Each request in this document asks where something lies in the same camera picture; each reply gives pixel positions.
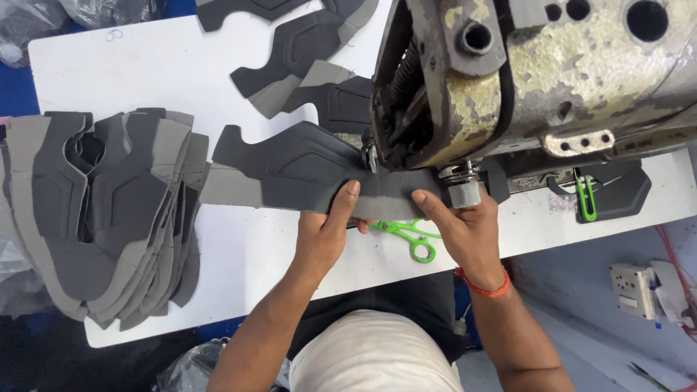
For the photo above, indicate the red wrist thread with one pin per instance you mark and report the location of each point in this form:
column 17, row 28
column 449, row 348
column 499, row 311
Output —
column 484, row 291

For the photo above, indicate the small white bottle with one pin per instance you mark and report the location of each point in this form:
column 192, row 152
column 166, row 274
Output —
column 461, row 325

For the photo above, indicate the person's right hand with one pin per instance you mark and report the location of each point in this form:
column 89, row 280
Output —
column 471, row 239

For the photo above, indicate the black shoe panel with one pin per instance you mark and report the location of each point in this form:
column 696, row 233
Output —
column 621, row 193

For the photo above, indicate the person's left hand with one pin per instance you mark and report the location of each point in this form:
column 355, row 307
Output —
column 318, row 239

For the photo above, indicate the grey shoe piece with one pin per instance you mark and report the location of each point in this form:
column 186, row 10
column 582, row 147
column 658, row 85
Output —
column 359, row 13
column 302, row 49
column 245, row 12
column 340, row 103
column 283, row 163

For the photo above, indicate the white electrical box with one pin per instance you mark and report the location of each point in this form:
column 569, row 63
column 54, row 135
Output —
column 629, row 291

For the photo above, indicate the green thread snips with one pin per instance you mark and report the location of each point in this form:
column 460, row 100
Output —
column 579, row 196

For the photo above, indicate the clear plastic bag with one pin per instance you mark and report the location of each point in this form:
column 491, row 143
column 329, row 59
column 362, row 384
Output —
column 27, row 27
column 190, row 367
column 19, row 283
column 109, row 11

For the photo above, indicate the small clear packet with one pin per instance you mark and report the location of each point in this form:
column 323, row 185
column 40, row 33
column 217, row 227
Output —
column 561, row 203

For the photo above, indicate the stack of grey shoe uppers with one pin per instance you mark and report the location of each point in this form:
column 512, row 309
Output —
column 109, row 218

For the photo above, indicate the worn beige sewing machine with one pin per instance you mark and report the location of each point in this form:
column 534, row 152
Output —
column 572, row 71

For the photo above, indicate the small rubber band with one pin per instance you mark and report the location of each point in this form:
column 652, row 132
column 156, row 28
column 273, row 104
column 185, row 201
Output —
column 109, row 34

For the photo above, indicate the person's white shirt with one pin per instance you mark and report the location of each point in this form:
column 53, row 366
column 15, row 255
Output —
column 370, row 354

